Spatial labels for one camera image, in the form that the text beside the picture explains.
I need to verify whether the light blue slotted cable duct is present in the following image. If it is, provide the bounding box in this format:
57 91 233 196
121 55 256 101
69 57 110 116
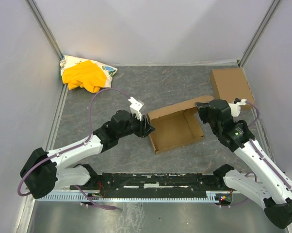
38 189 232 203

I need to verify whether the white patterned cloth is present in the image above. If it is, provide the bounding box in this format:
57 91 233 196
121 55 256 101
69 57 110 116
60 55 118 89

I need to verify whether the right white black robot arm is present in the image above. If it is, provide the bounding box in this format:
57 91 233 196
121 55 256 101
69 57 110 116
195 99 292 229

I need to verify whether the left aluminium frame post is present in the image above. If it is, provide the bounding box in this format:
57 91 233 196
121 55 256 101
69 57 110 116
25 0 63 60

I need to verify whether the aluminium frame post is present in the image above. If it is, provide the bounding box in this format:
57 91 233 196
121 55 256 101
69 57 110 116
25 0 63 60
238 0 282 67

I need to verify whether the brown cardboard box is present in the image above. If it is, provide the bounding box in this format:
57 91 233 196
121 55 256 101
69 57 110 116
147 96 214 154
210 68 254 104

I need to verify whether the closed brown cardboard box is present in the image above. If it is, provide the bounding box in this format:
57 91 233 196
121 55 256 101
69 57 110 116
210 68 254 104

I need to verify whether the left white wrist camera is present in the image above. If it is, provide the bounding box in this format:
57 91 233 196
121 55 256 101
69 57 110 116
128 97 144 121

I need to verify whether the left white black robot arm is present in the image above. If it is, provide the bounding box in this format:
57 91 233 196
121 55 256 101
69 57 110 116
17 110 155 199

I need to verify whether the yellow crumpled cloth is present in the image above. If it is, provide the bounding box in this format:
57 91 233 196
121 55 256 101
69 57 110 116
62 61 107 93

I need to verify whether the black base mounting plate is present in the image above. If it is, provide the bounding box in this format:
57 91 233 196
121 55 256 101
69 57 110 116
80 173 230 197

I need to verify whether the right aluminium frame post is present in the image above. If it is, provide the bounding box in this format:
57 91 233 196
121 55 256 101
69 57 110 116
238 0 282 67

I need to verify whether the aluminium front rail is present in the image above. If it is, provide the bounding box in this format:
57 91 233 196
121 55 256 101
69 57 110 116
247 172 292 194

